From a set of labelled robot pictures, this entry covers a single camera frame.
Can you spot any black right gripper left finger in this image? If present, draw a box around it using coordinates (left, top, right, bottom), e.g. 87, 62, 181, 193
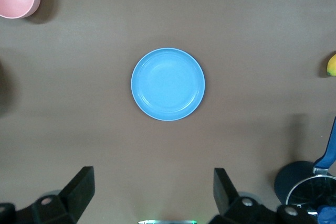
0, 166, 95, 224

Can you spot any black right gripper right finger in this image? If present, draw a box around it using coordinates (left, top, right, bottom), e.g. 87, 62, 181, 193
208, 167, 320, 224

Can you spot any glass lid with blue knob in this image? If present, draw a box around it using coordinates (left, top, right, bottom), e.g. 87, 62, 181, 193
285, 175, 336, 224

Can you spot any blue plate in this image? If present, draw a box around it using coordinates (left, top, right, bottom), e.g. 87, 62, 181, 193
131, 47, 206, 122

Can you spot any yellow lemon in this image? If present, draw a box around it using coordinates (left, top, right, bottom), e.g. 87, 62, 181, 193
326, 54, 336, 77

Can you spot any brown table cover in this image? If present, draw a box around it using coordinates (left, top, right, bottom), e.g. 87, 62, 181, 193
0, 0, 336, 224

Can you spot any black pot with blue handle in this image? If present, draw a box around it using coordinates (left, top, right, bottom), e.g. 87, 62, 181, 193
274, 115, 336, 224

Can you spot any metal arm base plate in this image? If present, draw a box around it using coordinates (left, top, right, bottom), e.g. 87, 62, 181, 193
137, 219, 198, 224

